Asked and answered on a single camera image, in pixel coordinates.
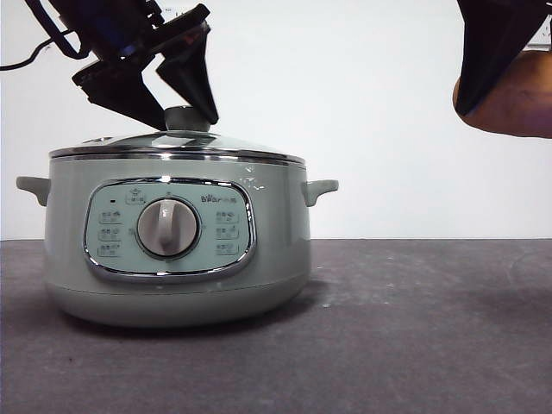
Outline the glass lid with green knob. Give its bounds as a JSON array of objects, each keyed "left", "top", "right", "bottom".
[{"left": 48, "top": 105, "right": 305, "bottom": 167}]

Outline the brown potato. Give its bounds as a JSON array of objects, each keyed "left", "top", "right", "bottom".
[{"left": 452, "top": 47, "right": 552, "bottom": 140}]

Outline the pale green electric cooking pot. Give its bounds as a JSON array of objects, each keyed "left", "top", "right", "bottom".
[{"left": 16, "top": 151, "right": 340, "bottom": 330}]

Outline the black cable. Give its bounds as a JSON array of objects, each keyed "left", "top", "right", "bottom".
[{"left": 0, "top": 0, "right": 84, "bottom": 72}]

